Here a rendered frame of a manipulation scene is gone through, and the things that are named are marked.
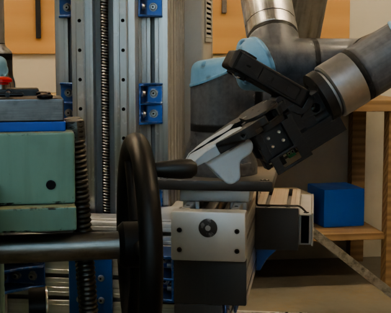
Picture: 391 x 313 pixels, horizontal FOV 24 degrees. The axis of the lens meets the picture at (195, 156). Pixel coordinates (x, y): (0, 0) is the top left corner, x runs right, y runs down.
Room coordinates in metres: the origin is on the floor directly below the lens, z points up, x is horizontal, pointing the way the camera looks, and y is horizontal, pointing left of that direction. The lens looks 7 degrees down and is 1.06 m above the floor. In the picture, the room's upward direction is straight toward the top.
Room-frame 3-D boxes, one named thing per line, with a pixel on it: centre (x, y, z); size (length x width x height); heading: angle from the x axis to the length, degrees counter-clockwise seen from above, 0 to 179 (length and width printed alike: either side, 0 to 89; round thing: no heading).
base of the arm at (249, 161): (1.79, -0.05, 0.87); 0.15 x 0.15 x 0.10
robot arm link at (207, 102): (1.79, -0.05, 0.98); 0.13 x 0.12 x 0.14; 97
